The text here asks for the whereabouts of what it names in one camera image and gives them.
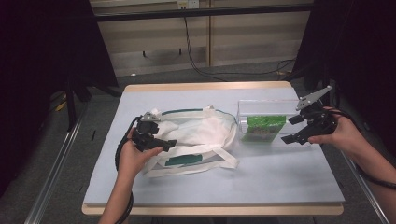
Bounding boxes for white canvas tote bag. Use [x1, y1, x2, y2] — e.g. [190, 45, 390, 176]
[141, 104, 241, 179]

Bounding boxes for metal floor rail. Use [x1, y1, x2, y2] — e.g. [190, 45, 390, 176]
[23, 102, 92, 224]
[307, 91, 396, 224]

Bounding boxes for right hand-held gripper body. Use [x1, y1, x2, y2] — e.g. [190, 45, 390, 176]
[288, 85, 340, 141]

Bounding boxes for wall power outlet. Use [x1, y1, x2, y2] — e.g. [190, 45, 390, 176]
[177, 0, 200, 9]

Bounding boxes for hand-held gripper cable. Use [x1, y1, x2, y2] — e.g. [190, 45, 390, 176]
[326, 109, 396, 190]
[113, 115, 142, 224]

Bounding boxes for right hand-held gripper cable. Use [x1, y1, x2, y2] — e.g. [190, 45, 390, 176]
[326, 109, 396, 190]

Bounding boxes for long black wall cable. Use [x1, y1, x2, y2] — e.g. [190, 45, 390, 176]
[182, 16, 296, 82]

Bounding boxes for black stand pole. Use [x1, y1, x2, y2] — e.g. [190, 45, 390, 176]
[64, 78, 78, 132]

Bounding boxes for left hand-held gripper cable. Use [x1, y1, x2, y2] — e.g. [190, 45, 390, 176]
[113, 115, 142, 224]

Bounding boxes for black horizontal bar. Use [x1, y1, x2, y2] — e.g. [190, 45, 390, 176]
[92, 3, 315, 22]

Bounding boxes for black curtain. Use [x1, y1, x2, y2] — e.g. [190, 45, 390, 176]
[292, 0, 396, 157]
[0, 0, 120, 197]

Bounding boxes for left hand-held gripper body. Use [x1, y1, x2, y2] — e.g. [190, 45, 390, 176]
[132, 111, 164, 153]

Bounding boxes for green snack packet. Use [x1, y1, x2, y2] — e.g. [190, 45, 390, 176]
[241, 115, 288, 144]

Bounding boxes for clear plastic tray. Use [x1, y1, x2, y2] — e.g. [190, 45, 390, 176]
[236, 98, 321, 147]

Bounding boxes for person's left hand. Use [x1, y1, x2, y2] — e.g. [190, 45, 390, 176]
[118, 126, 164, 185]

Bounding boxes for wooden wall post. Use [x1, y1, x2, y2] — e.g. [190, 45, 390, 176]
[205, 0, 213, 67]

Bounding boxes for person's right hand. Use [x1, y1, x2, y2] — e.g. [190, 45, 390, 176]
[307, 106, 363, 157]

